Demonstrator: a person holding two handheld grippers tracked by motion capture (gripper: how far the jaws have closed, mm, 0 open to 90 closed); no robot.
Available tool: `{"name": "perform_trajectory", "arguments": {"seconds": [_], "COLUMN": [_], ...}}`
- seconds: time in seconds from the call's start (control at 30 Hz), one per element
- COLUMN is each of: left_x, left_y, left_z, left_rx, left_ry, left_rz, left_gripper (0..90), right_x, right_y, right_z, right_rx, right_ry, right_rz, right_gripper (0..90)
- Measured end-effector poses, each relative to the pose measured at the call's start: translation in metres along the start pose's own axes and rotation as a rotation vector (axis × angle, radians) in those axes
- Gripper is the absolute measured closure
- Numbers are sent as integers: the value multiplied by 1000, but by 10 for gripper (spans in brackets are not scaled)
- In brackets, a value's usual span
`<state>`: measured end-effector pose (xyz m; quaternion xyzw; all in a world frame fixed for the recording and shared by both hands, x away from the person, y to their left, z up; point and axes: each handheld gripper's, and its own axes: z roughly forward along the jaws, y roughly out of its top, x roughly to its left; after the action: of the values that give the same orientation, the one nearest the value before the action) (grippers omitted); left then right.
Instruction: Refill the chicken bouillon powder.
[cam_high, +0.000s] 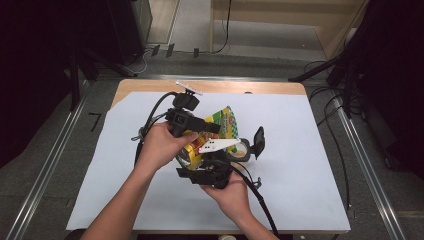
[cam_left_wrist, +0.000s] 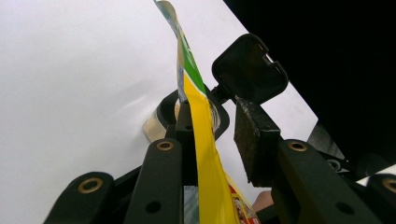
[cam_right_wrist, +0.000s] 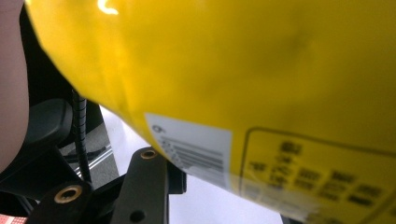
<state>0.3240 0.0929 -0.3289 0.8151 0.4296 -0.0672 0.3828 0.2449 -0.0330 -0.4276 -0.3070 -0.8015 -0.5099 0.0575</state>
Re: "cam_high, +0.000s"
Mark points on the jar with black flip lid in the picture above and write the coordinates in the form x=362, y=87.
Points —
x=253, y=143

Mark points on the person's left hand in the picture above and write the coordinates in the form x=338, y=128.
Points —
x=160, y=148

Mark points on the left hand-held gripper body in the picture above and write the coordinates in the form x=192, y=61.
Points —
x=180, y=120

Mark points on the wooden table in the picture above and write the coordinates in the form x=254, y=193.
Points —
x=150, y=86

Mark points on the yellow green spout pouch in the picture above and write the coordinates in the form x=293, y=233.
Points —
x=226, y=123

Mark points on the black curtain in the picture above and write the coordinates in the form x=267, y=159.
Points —
x=33, y=66
x=393, y=83

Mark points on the white cup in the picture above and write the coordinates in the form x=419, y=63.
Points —
x=226, y=238

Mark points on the black cabinet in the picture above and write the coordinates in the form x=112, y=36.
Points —
x=125, y=30

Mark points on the light wooden furniture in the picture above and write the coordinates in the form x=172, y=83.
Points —
x=273, y=8

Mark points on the aluminium floor rail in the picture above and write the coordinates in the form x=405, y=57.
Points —
x=46, y=173
x=370, y=173
x=233, y=78

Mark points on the person's right hand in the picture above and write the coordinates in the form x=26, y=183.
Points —
x=233, y=200

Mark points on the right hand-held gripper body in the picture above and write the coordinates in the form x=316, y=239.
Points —
x=215, y=173

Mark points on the black stand leg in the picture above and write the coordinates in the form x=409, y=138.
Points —
x=74, y=83
x=316, y=70

